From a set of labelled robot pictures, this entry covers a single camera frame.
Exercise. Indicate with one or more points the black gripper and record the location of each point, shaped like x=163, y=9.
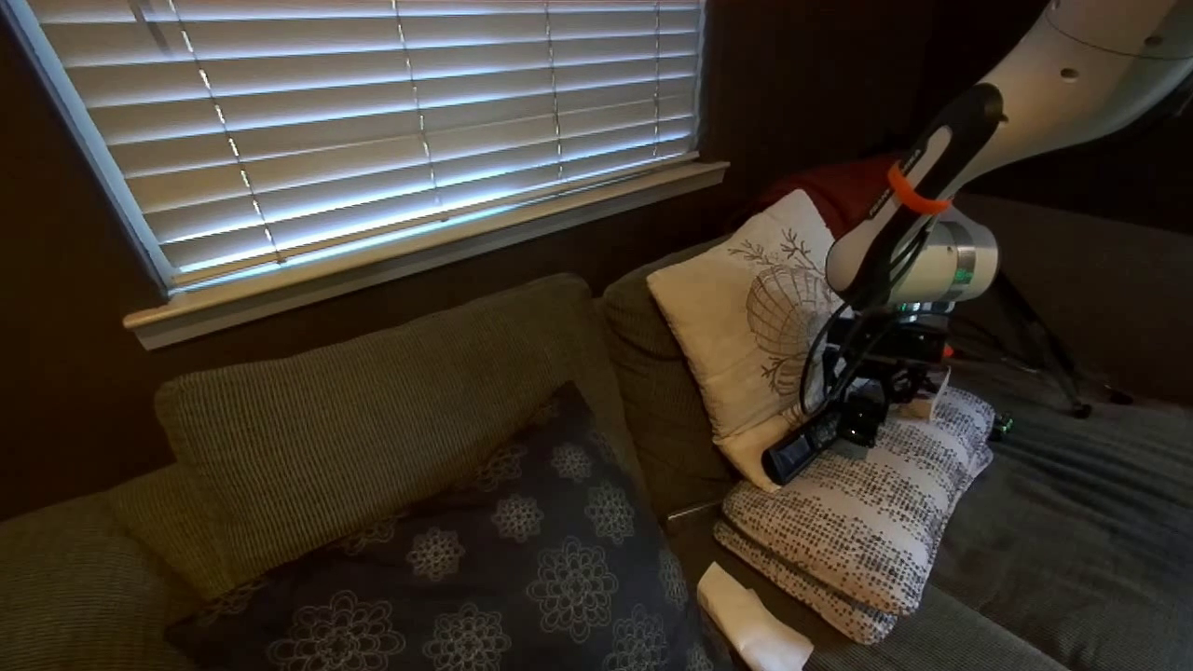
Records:
x=897, y=350

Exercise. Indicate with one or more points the black remote control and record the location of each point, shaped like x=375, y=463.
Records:
x=810, y=440

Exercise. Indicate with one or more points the white window blinds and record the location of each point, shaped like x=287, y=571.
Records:
x=258, y=134

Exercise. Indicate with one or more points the small book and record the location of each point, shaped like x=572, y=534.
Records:
x=927, y=401

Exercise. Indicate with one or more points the white folded paper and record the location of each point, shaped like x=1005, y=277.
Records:
x=763, y=640

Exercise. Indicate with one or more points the black tripod stand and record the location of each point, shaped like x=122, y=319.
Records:
x=1029, y=349

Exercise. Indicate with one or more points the dark floral throw pillow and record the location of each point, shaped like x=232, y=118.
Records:
x=543, y=555

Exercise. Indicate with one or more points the white window sill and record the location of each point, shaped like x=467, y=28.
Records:
x=306, y=284

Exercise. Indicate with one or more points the white embroidered throw pillow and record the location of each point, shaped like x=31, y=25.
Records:
x=745, y=315

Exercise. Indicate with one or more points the grey patterned flat pillow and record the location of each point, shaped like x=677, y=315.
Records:
x=856, y=534

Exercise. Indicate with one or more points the red throw blanket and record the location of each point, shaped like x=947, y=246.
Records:
x=839, y=190

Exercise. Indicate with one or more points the olive green sofa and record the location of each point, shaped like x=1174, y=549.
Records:
x=1066, y=554

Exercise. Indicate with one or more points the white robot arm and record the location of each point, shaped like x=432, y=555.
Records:
x=1086, y=69

